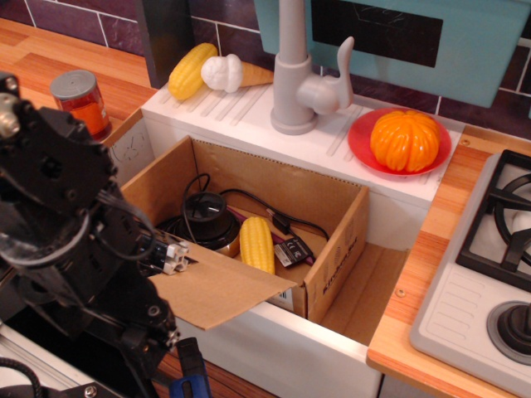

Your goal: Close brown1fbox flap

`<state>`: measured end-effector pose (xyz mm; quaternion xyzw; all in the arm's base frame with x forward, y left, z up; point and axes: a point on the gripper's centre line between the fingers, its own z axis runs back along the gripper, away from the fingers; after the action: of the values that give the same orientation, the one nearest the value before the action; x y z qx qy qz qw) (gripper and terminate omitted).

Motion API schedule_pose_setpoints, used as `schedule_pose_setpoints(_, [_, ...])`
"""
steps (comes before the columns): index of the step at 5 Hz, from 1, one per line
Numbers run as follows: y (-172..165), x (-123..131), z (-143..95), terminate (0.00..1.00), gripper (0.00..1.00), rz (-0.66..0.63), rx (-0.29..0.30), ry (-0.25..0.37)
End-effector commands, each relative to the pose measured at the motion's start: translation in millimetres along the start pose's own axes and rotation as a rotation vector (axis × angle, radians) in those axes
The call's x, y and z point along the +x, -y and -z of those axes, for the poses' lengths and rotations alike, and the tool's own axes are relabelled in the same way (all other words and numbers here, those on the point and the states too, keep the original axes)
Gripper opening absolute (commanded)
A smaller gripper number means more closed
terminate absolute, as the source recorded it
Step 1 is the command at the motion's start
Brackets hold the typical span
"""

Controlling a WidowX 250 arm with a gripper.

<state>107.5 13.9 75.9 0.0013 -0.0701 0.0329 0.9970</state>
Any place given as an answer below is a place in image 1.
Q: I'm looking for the black stove knob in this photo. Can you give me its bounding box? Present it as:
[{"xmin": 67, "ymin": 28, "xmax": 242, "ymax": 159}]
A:
[{"xmin": 487, "ymin": 301, "xmax": 530, "ymax": 366}]

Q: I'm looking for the yellow toy corn on counter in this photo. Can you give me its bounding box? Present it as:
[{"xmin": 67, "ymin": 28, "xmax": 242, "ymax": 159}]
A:
[{"xmin": 168, "ymin": 43, "xmax": 217, "ymax": 100}]

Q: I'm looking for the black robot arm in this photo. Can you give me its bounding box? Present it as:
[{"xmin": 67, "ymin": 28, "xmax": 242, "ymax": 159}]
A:
[{"xmin": 1, "ymin": 73, "xmax": 181, "ymax": 377}]

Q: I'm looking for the red can grey lid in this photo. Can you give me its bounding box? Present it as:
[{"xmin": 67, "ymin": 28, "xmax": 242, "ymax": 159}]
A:
[{"xmin": 50, "ymin": 70, "xmax": 111, "ymax": 141}]

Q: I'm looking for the grey toy faucet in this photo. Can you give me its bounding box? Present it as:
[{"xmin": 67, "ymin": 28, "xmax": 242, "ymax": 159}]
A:
[{"xmin": 270, "ymin": 1, "xmax": 354, "ymax": 135}]

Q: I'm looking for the brown cardboard box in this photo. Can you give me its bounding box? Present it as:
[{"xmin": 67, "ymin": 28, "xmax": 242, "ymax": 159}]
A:
[{"xmin": 122, "ymin": 138, "xmax": 369, "ymax": 330}]

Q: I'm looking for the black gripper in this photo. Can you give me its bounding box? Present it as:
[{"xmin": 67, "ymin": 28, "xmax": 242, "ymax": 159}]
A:
[{"xmin": 61, "ymin": 229, "xmax": 197, "ymax": 373}]

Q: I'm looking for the black stove grate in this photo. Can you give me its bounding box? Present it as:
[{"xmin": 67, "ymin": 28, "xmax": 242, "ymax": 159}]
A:
[{"xmin": 455, "ymin": 150, "xmax": 530, "ymax": 291}]

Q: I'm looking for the red plastic plate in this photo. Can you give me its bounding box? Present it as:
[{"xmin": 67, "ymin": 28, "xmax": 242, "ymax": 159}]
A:
[{"xmin": 348, "ymin": 108, "xmax": 451, "ymax": 176}]

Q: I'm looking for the grey toy stove top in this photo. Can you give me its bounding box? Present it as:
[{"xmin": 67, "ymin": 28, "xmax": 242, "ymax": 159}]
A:
[{"xmin": 409, "ymin": 148, "xmax": 531, "ymax": 374}]

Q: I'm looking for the white toy sink basin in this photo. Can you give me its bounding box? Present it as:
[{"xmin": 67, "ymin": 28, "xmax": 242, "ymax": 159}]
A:
[{"xmin": 106, "ymin": 85, "xmax": 464, "ymax": 397}]

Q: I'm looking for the black power adapter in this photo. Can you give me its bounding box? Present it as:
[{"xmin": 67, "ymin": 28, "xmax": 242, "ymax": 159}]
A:
[{"xmin": 274, "ymin": 237, "xmax": 314, "ymax": 268}]

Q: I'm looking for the yellow toy corn in box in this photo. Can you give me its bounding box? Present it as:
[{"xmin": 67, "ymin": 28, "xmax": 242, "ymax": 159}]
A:
[{"xmin": 240, "ymin": 216, "xmax": 275, "ymax": 274}]

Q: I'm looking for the black round device with cable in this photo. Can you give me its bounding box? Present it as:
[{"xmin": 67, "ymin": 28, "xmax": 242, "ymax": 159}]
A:
[{"xmin": 158, "ymin": 173, "xmax": 329, "ymax": 251}]

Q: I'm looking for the orange toy peeled orange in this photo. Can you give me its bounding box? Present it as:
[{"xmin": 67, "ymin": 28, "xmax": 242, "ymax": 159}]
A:
[{"xmin": 370, "ymin": 110, "xmax": 441, "ymax": 172}]

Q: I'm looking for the blue black clamp handle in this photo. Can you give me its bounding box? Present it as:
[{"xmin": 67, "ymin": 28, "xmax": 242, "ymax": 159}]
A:
[{"xmin": 168, "ymin": 337, "xmax": 212, "ymax": 398}]

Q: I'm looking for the toy ice cream cone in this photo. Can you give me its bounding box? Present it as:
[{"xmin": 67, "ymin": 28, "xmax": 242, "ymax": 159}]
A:
[{"xmin": 201, "ymin": 54, "xmax": 274, "ymax": 93}]

